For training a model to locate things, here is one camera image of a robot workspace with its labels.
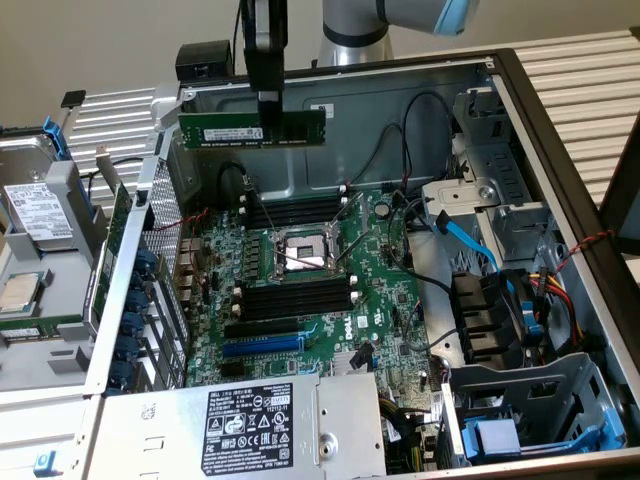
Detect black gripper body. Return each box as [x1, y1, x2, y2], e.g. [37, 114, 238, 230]
[242, 0, 290, 95]

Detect green RAM stick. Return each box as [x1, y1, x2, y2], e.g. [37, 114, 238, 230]
[0, 323, 85, 346]
[177, 109, 328, 150]

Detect black box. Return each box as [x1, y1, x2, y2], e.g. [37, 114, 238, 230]
[175, 41, 236, 84]

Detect open PC case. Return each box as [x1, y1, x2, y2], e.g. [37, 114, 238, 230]
[74, 47, 640, 480]

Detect CPU socket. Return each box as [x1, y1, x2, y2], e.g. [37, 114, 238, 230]
[269, 222, 349, 287]

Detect metal locking lever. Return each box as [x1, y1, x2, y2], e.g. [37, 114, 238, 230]
[335, 232, 372, 265]
[277, 248, 329, 272]

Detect green graphics card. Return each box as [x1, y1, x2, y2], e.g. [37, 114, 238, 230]
[82, 144, 135, 334]

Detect long black expansion slot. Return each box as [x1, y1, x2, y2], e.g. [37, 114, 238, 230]
[223, 317, 302, 341]

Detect blue disk carrier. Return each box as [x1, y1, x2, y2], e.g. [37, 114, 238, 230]
[42, 116, 99, 226]

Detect green Dell motherboard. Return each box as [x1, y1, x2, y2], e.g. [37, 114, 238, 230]
[184, 187, 447, 397]

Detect blue expansion slot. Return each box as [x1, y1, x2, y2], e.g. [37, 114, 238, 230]
[221, 333, 306, 359]

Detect grey metal disk bay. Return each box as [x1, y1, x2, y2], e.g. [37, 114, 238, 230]
[419, 85, 564, 267]

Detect silver hard disk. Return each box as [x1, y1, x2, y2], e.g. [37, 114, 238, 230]
[0, 136, 77, 252]

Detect black SATA connector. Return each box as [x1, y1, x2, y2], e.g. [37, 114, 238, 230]
[349, 342, 376, 371]

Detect silver chipset heatsink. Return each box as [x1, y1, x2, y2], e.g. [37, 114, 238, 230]
[328, 349, 377, 377]

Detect grey parts rack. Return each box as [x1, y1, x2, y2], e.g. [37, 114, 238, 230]
[0, 159, 110, 397]

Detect silver CPU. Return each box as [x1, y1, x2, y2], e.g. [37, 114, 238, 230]
[0, 272, 45, 317]

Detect silver power supply unit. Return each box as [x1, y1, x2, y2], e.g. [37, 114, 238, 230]
[82, 372, 389, 480]

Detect dark panel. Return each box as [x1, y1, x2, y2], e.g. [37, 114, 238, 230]
[598, 112, 640, 257]

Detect disk bay with blue rails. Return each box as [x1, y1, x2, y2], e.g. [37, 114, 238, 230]
[438, 352, 627, 470]

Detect blue latch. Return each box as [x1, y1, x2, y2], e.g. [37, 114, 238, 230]
[32, 449, 59, 480]

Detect thick black wire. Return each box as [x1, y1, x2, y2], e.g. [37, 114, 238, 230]
[216, 163, 252, 212]

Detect black looped wire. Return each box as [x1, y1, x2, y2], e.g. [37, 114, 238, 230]
[398, 89, 455, 199]

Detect short red black twisted wire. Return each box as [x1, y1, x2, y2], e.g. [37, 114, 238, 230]
[152, 208, 211, 234]

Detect thin black cable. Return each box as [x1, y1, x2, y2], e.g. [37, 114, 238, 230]
[79, 156, 147, 201]

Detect black clip on white post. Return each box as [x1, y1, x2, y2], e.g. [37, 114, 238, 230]
[49, 89, 88, 134]

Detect black wire across motherboard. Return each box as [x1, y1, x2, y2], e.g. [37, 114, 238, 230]
[387, 189, 455, 297]

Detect blue SATA wire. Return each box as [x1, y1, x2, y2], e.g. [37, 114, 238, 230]
[434, 209, 546, 349]

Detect power supply wire bundle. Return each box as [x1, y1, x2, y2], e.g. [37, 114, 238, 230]
[378, 392, 442, 474]

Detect yellow red power wires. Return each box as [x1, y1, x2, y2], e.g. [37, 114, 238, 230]
[529, 267, 587, 352]

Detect long red black twisted wire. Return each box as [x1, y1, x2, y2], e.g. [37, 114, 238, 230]
[554, 228, 620, 275]

